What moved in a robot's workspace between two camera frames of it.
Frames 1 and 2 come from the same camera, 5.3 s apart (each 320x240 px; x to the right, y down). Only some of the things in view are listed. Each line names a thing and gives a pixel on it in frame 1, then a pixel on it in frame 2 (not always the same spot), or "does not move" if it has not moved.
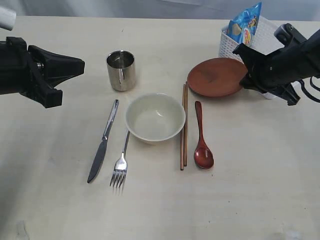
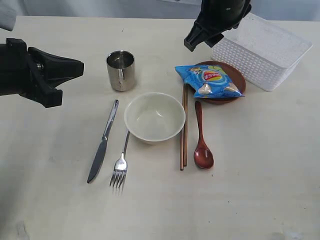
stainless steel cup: [121, 66] does not move
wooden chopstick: [186, 121] does not move
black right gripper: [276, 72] -> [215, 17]
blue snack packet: [242, 27] -> [208, 81]
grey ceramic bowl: [155, 117] does not move
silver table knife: [99, 156] does not move
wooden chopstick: [182, 139] does not move
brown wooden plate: [217, 77] -> [235, 76]
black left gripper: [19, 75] does not move
